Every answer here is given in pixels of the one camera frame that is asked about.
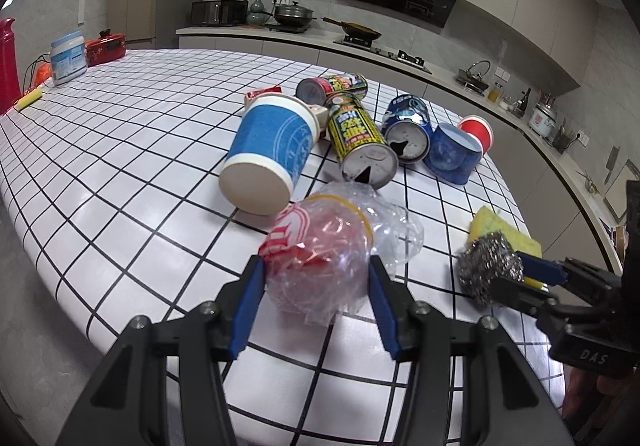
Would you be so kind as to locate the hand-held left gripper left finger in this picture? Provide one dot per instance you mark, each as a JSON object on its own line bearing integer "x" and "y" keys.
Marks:
{"x": 247, "y": 306}

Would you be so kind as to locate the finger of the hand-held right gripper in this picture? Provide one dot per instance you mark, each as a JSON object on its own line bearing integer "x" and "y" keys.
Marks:
{"x": 540, "y": 270}
{"x": 520, "y": 298}

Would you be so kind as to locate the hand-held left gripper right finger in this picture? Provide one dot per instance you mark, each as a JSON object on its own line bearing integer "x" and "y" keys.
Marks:
{"x": 385, "y": 306}

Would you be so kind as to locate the steel wool scrubber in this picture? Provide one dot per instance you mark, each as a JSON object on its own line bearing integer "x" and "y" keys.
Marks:
{"x": 480, "y": 266}

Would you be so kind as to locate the blue plastic tub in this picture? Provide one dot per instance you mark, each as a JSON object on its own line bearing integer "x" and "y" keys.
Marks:
{"x": 450, "y": 155}

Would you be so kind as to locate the red paper cup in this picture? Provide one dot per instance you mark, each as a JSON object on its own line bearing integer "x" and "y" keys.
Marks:
{"x": 480, "y": 133}

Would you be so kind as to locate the person's right hand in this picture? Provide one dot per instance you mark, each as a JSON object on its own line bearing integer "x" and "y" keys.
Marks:
{"x": 595, "y": 401}

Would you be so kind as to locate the beige cutting board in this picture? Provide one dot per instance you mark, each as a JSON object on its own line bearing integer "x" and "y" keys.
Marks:
{"x": 622, "y": 191}

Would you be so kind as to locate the steel cleaver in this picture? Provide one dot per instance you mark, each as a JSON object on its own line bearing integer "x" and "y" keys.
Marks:
{"x": 611, "y": 163}

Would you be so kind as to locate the dark utensil holder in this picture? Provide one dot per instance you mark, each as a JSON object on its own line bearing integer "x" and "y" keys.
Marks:
{"x": 564, "y": 140}

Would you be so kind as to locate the white rice cooker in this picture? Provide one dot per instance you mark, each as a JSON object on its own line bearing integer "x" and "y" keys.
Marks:
{"x": 544, "y": 118}

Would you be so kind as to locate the white checked tablecloth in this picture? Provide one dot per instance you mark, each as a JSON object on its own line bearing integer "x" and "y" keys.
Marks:
{"x": 150, "y": 175}

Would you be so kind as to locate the dark wine bottle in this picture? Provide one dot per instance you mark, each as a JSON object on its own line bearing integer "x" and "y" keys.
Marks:
{"x": 523, "y": 105}

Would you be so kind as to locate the blue white paper cup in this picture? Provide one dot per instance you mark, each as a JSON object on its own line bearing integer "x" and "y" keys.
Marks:
{"x": 270, "y": 140}

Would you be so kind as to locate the blue drink can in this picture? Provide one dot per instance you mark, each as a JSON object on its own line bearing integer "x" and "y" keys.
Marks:
{"x": 405, "y": 138}

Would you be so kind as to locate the small glass jar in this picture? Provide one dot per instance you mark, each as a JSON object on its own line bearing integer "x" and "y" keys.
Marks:
{"x": 508, "y": 103}

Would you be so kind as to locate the yellow black drink can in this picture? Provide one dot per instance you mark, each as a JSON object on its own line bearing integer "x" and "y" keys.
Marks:
{"x": 355, "y": 130}
{"x": 345, "y": 83}

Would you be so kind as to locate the yellow oil bottle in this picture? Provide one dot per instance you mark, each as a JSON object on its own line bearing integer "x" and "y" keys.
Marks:
{"x": 494, "y": 94}

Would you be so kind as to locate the black gas stove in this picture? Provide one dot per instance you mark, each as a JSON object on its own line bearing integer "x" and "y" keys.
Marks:
{"x": 400, "y": 56}

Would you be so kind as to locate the black wok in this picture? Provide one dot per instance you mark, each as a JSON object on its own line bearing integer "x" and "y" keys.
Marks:
{"x": 360, "y": 30}

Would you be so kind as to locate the red cooking pot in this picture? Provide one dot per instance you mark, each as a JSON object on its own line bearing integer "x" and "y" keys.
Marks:
{"x": 105, "y": 50}

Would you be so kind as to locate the grey pot with lid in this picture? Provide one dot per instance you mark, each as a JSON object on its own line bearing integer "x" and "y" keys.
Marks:
{"x": 294, "y": 15}

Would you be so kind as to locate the black toaster oven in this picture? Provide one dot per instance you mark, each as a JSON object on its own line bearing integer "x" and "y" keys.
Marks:
{"x": 217, "y": 11}

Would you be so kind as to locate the yellow scrub sponge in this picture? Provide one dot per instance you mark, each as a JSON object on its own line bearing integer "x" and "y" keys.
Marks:
{"x": 30, "y": 99}

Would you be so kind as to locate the white jar blue label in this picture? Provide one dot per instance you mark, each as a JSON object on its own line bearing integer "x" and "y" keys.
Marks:
{"x": 67, "y": 60}

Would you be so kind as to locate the orange object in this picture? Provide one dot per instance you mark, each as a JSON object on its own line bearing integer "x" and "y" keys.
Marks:
{"x": 44, "y": 74}

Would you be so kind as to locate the red thermos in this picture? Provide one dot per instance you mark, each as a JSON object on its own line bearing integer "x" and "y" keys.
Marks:
{"x": 7, "y": 65}

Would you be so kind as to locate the white wall switch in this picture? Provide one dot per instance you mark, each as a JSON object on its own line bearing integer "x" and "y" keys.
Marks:
{"x": 502, "y": 72}

